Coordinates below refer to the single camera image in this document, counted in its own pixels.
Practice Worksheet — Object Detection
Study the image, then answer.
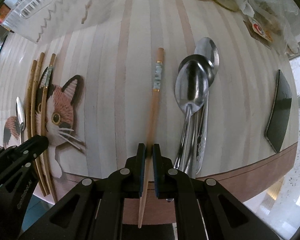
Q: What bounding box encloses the clear plastic utensil tray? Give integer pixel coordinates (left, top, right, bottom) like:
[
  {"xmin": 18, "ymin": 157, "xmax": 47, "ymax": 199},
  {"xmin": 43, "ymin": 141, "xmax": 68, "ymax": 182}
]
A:
[{"xmin": 3, "ymin": 0, "xmax": 115, "ymax": 44}]

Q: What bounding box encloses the steel spoon front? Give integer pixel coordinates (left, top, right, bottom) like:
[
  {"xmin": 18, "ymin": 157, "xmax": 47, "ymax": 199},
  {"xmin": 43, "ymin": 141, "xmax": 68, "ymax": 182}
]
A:
[{"xmin": 174, "ymin": 60, "xmax": 209, "ymax": 178}]

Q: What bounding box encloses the brown card coaster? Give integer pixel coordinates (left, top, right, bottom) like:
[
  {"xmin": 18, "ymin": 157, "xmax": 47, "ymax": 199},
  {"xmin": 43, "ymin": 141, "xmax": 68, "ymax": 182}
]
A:
[{"xmin": 243, "ymin": 21, "xmax": 271, "ymax": 49}]

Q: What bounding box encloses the steel spoon back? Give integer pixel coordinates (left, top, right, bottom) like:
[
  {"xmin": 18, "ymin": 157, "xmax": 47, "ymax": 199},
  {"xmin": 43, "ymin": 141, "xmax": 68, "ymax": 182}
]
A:
[{"xmin": 194, "ymin": 37, "xmax": 219, "ymax": 175}]

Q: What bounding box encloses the striped cat table mat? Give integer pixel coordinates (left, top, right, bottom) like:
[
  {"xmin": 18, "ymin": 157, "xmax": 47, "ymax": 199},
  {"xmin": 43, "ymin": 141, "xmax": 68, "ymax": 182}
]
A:
[{"xmin": 0, "ymin": 0, "xmax": 299, "ymax": 201}]

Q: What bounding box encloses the steel spoon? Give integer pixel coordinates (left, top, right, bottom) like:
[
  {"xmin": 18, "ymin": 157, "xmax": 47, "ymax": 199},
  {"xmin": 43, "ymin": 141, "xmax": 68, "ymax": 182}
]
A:
[
  {"xmin": 174, "ymin": 60, "xmax": 209, "ymax": 178},
  {"xmin": 15, "ymin": 96, "xmax": 26, "ymax": 144},
  {"xmin": 178, "ymin": 54, "xmax": 215, "ymax": 174},
  {"xmin": 194, "ymin": 37, "xmax": 219, "ymax": 175}
]

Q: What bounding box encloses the clear plastic bag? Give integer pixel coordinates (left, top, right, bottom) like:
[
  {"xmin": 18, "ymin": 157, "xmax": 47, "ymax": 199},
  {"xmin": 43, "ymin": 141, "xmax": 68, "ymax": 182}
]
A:
[{"xmin": 234, "ymin": 0, "xmax": 300, "ymax": 56}]

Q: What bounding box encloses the red swirl sachet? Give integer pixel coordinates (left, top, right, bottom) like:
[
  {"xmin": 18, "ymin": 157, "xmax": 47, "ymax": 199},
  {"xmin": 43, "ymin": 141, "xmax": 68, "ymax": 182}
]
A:
[{"xmin": 248, "ymin": 16, "xmax": 273, "ymax": 43}]

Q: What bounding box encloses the decorated wooden chopstick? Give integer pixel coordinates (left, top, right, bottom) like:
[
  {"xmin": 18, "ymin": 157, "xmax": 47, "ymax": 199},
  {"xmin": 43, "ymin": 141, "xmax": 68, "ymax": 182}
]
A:
[
  {"xmin": 138, "ymin": 48, "xmax": 164, "ymax": 229},
  {"xmin": 40, "ymin": 53, "xmax": 57, "ymax": 203}
]

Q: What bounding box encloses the black smartphone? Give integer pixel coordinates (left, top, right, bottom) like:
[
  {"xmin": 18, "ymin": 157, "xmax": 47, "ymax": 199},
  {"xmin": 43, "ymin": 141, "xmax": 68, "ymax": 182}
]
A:
[{"xmin": 264, "ymin": 69, "xmax": 292, "ymax": 153}]

